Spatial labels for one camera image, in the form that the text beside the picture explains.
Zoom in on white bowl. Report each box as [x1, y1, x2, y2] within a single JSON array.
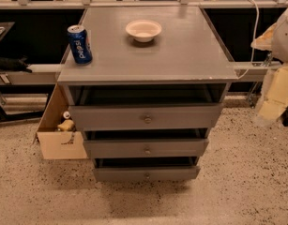
[[126, 20, 162, 42]]

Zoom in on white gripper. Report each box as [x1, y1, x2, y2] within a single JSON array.
[[251, 22, 288, 126]]

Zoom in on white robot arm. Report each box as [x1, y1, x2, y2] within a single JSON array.
[[251, 8, 288, 127]]

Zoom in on black cloth on rail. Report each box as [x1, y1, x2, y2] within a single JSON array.
[[0, 57, 32, 73]]

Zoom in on open cardboard box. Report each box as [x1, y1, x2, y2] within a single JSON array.
[[36, 84, 87, 159]]

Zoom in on yellow object in box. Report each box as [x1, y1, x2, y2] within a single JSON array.
[[57, 119, 74, 131]]

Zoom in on metal frame rail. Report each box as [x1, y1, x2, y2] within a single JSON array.
[[0, 61, 280, 85]]

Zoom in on white cable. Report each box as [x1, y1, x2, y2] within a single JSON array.
[[237, 0, 261, 80]]

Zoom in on grey drawer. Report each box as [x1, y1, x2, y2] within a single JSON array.
[[68, 104, 222, 131], [83, 139, 209, 158], [94, 166, 200, 182]]

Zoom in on blue pepsi can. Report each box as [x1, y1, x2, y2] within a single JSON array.
[[68, 25, 93, 65]]

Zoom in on grey bottom drawer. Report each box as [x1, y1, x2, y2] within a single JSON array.
[[94, 166, 200, 182]]

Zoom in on grey top drawer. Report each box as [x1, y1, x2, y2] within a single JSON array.
[[68, 104, 222, 131]]

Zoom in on grey drawer cabinet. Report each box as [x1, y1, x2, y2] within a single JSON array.
[[58, 7, 236, 170]]

